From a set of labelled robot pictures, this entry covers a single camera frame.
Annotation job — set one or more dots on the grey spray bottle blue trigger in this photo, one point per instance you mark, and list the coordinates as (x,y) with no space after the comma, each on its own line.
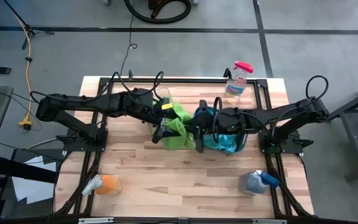
(253,183)

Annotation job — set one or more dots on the dark metal table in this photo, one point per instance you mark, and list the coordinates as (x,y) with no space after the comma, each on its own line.
(356,137)

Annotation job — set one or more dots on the white paper sheet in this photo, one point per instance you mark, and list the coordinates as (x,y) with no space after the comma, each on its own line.
(33,189)

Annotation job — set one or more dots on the green microfiber towel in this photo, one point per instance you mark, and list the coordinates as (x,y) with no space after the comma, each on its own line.
(179,140)

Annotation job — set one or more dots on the teal plastic basket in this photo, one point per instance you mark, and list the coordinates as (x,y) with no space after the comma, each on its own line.
(244,144)

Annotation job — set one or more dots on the blue microfiber towel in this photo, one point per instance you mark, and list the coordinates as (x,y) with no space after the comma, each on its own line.
(222,144)

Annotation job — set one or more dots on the black aluminium table frame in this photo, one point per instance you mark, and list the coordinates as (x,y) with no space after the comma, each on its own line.
(182,80)

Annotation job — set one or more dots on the orange vacuum body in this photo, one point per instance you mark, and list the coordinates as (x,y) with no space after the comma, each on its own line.
(154,3)

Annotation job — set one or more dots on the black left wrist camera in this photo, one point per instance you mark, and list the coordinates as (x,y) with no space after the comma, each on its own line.
(165,112)

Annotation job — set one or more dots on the silver metal bracket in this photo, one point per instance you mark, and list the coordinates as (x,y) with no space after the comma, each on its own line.
(95,220)
(269,221)

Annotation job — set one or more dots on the yellow tape label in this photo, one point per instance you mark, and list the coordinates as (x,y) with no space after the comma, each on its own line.
(167,106)

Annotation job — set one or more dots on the clear spray bottle red trigger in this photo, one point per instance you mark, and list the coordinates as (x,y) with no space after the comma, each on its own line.
(238,84)

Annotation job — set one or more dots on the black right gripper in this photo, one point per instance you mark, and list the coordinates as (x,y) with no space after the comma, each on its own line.
(225,123)

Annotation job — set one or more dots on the black tripod stand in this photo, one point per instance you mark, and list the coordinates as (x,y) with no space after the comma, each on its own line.
(17,14)

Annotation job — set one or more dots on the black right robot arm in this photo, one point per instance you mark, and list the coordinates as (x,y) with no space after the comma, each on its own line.
(291,115)

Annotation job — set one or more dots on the orange spray bottle white trigger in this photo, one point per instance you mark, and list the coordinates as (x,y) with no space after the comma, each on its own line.
(107,185)

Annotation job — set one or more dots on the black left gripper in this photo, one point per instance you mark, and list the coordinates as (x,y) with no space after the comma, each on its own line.
(138,105)

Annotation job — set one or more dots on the clear plastic basket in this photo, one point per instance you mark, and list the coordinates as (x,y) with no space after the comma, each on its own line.
(165,93)

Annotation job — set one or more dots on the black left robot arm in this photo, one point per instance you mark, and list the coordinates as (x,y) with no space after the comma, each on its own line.
(73,102)

